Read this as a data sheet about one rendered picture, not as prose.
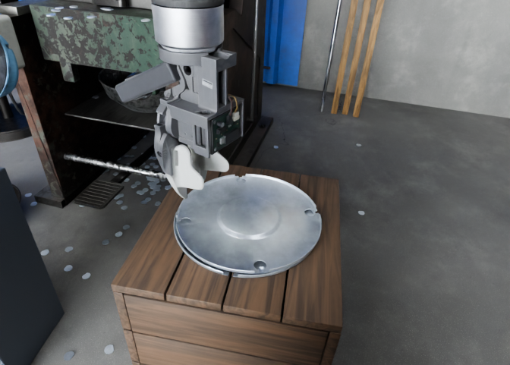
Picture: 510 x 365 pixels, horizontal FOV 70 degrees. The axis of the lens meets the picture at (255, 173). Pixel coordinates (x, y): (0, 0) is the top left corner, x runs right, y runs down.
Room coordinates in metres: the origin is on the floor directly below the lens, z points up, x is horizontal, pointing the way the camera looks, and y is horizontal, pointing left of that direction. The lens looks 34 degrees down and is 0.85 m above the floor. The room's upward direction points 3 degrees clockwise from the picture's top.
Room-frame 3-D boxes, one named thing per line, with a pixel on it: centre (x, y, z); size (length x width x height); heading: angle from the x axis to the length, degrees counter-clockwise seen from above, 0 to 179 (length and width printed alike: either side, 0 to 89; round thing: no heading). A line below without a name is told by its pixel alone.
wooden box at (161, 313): (0.55, 0.01, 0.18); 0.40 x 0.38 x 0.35; 172
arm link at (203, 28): (0.42, 0.08, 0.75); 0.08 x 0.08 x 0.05
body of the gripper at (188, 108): (0.41, 0.07, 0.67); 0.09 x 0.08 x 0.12; 58
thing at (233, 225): (0.56, 0.01, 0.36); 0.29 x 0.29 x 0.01
